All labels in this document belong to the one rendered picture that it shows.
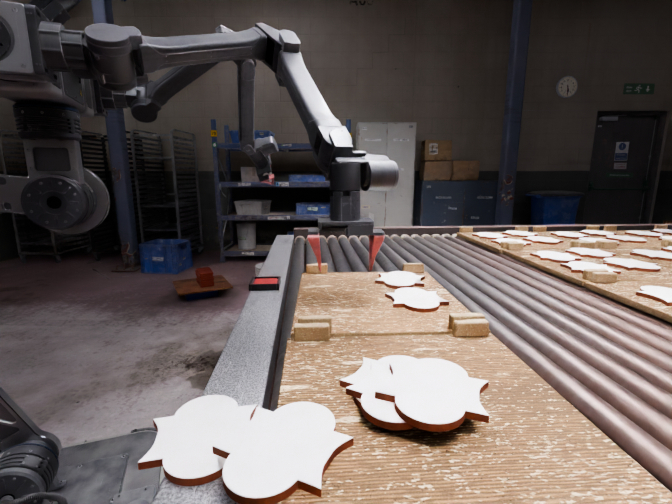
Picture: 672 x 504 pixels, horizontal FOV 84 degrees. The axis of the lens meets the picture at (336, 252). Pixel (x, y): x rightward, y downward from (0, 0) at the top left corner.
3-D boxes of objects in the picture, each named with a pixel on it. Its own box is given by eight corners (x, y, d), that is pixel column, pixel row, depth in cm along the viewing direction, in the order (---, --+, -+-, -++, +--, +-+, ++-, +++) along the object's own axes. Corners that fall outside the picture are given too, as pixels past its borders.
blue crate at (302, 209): (295, 215, 531) (294, 203, 527) (301, 212, 567) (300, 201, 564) (330, 215, 525) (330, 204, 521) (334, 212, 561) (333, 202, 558)
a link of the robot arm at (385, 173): (318, 164, 78) (327, 128, 71) (368, 164, 82) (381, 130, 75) (334, 205, 71) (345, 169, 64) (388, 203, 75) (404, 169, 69)
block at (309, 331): (293, 342, 61) (293, 326, 61) (293, 337, 63) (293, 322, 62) (329, 341, 61) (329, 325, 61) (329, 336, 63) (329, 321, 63)
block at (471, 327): (455, 338, 63) (456, 322, 62) (451, 333, 65) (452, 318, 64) (489, 337, 63) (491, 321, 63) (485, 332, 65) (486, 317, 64)
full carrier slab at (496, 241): (498, 253, 138) (499, 241, 137) (456, 235, 178) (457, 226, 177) (590, 252, 140) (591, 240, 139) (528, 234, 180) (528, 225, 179)
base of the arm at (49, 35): (50, 83, 79) (41, 20, 76) (94, 86, 82) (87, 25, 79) (34, 73, 71) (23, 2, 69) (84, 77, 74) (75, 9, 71)
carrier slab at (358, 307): (290, 342, 65) (290, 333, 64) (302, 278, 105) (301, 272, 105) (490, 338, 66) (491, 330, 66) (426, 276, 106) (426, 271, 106)
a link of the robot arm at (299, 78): (269, 72, 99) (274, 28, 91) (290, 73, 101) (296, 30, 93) (319, 182, 75) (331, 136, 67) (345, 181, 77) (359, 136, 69)
